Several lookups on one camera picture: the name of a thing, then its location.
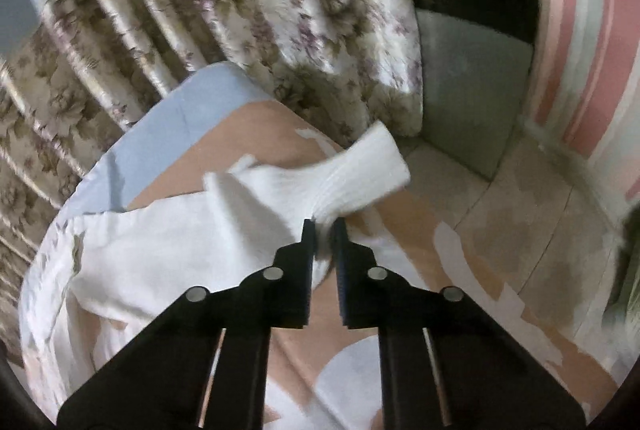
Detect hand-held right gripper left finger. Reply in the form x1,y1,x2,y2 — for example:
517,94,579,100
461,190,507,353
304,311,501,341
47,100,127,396
56,218,317,430

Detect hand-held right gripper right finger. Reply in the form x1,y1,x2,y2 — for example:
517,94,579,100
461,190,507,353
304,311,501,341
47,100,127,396
333,218,587,430

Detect white sweater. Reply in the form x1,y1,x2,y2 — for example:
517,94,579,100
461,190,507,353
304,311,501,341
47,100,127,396
20,120,412,393

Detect blue orange printed bed sheet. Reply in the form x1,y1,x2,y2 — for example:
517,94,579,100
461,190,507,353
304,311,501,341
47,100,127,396
20,62,623,430

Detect grey panel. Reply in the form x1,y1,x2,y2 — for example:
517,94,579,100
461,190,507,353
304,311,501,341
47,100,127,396
414,8,535,183

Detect green cloth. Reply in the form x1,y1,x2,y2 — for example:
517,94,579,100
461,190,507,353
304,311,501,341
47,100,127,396
601,204,640,338

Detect pink striped cloth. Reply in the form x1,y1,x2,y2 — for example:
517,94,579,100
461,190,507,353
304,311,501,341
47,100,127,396
520,0,640,203

